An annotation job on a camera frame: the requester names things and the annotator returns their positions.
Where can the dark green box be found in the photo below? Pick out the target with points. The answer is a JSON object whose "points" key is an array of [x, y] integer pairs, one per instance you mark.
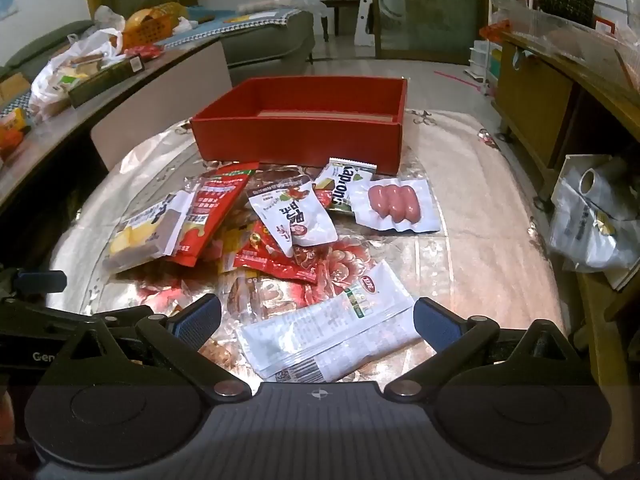
{"points": [[105, 80]]}

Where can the glass sliding door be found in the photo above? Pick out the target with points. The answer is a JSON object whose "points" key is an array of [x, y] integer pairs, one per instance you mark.
{"points": [[430, 5]]}

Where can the white date snack packet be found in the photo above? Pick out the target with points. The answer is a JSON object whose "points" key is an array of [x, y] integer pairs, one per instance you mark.
{"points": [[285, 222]]}

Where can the clear sausage packet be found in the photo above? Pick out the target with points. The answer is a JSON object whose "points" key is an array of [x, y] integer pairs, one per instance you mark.
{"points": [[392, 202]]}

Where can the orange snack packet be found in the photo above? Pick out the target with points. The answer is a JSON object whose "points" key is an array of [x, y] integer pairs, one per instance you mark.
{"points": [[11, 132]]}

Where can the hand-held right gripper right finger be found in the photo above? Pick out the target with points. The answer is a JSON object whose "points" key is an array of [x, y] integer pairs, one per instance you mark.
{"points": [[435, 325]]}

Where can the blue patterned sofa cover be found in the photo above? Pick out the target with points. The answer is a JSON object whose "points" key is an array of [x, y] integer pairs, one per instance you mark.
{"points": [[235, 22]]}

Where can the red plastic bag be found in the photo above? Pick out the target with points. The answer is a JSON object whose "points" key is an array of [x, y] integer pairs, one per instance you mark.
{"points": [[495, 32]]}

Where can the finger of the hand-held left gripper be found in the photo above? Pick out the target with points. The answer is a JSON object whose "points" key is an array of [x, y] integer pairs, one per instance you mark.
{"points": [[45, 320], [42, 281]]}

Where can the tall red snack packet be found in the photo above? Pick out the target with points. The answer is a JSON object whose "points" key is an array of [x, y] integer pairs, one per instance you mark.
{"points": [[210, 205]]}

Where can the green wafer packet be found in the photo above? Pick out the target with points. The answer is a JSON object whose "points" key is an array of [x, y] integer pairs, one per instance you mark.
{"points": [[345, 185]]}

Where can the silver foil bag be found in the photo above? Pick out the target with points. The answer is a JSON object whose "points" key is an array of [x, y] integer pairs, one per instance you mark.
{"points": [[590, 230]]}

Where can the red candy bag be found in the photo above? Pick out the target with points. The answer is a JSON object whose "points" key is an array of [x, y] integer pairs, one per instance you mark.
{"points": [[270, 262]]}

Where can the white plastic bag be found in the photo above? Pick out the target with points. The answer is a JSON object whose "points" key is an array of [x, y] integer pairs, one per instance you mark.
{"points": [[90, 45]]}

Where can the long white snack packet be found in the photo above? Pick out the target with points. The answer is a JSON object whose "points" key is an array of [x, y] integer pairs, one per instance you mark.
{"points": [[320, 330]]}

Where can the orange plastic basket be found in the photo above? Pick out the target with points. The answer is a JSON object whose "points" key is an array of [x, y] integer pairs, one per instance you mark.
{"points": [[150, 30]]}

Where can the yellow cake packet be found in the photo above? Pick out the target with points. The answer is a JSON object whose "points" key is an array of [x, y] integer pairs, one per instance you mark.
{"points": [[135, 240]]}

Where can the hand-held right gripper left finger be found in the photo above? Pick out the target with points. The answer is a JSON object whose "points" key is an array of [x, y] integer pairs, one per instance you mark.
{"points": [[197, 320]]}

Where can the grey-green sofa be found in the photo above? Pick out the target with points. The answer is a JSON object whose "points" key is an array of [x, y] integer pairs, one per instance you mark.
{"points": [[270, 42]]}

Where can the red cardboard box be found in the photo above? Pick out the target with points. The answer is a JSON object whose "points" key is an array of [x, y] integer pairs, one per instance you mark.
{"points": [[300, 140]]}

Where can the pink stick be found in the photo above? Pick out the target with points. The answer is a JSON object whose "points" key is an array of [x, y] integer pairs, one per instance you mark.
{"points": [[457, 77]]}

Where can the red foil bag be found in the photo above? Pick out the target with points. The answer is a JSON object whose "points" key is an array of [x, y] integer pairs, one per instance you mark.
{"points": [[145, 51]]}

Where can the wooden cabinet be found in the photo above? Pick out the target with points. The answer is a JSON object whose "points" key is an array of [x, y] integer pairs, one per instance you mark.
{"points": [[535, 100]]}

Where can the white plastic drawers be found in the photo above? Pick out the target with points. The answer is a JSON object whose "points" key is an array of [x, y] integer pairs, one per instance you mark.
{"points": [[482, 60]]}

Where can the grey side table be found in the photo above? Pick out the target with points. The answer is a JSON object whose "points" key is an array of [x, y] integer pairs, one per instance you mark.
{"points": [[150, 105]]}

